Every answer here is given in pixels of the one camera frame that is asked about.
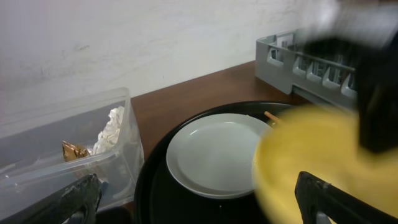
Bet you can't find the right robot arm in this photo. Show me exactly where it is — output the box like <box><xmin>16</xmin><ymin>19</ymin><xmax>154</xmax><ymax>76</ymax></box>
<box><xmin>297</xmin><ymin>0</ymin><xmax>397</xmax><ymax>154</ymax></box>

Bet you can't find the black round tray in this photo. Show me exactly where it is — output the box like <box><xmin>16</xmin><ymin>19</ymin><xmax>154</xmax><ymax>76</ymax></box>
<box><xmin>134</xmin><ymin>101</ymin><xmax>291</xmax><ymax>224</ymax></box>

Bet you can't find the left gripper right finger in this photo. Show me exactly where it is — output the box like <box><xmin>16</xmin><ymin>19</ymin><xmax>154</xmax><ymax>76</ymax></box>
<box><xmin>294</xmin><ymin>171</ymin><xmax>397</xmax><ymax>224</ymax></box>

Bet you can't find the wooden chopstick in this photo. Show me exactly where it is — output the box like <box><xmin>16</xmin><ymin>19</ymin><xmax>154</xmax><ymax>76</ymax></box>
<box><xmin>264</xmin><ymin>111</ymin><xmax>282</xmax><ymax>123</ymax></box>

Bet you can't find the grey plate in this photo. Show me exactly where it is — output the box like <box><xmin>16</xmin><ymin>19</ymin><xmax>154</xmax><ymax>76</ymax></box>
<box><xmin>166</xmin><ymin>113</ymin><xmax>272</xmax><ymax>200</ymax></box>

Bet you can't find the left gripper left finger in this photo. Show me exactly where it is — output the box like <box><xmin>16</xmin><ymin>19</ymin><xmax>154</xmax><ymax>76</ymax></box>
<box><xmin>1</xmin><ymin>174</ymin><xmax>102</xmax><ymax>224</ymax></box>

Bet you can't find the yellow bowl with food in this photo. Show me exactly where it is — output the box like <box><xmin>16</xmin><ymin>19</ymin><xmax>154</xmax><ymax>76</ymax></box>
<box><xmin>253</xmin><ymin>105</ymin><xmax>397</xmax><ymax>223</ymax></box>

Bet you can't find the clear plastic bin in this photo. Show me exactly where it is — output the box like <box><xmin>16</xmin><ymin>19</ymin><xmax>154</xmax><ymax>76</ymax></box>
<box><xmin>1</xmin><ymin>88</ymin><xmax>144</xmax><ymax>218</ymax></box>

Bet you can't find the white napkin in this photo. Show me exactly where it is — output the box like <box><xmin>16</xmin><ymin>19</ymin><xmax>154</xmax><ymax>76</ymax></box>
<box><xmin>92</xmin><ymin>106</ymin><xmax>124</xmax><ymax>155</ymax></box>

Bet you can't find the grey dishwasher rack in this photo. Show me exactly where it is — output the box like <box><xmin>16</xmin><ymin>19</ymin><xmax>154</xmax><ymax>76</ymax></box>
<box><xmin>255</xmin><ymin>31</ymin><xmax>357</xmax><ymax>110</ymax></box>

